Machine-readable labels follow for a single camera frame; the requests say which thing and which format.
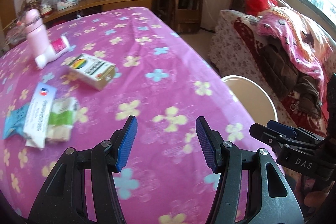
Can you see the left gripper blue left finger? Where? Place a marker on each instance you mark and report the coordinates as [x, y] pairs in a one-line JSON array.
[[125, 141]]

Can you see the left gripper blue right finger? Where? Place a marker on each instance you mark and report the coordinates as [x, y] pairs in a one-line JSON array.
[[209, 141]]

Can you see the white round trash bin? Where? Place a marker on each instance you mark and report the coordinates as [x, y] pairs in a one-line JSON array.
[[253, 97]]

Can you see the right hand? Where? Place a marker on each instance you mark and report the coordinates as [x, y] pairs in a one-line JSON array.
[[316, 198]]

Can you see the dark brown clothing pile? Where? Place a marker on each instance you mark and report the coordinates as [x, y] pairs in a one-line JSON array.
[[283, 77]]

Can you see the green beige snack pack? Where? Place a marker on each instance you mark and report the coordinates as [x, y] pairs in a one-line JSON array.
[[61, 120]]

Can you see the white box rainbow logo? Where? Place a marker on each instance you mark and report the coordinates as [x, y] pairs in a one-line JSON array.
[[93, 71]]

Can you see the pink floral tablecloth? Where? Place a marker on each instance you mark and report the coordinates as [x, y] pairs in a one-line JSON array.
[[161, 81]]

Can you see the white wet wipes pack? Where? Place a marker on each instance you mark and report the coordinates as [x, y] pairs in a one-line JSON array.
[[37, 117]]

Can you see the floral covered sofa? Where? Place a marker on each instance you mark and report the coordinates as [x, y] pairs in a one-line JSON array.
[[234, 50]]

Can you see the pink patterned blanket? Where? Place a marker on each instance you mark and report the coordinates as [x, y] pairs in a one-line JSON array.
[[305, 42]]

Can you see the white bottle pink label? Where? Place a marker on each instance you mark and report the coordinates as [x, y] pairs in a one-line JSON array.
[[55, 49]]

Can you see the light blue snack wrapper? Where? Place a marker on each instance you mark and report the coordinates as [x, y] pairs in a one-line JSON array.
[[15, 122]]

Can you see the pink thermos bottle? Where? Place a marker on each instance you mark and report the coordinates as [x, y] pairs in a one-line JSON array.
[[36, 33]]

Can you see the red plastic bag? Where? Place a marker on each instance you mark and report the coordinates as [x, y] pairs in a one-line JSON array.
[[253, 7]]

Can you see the wooden sideboard cabinet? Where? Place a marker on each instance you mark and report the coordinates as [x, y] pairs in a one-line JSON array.
[[9, 15]]

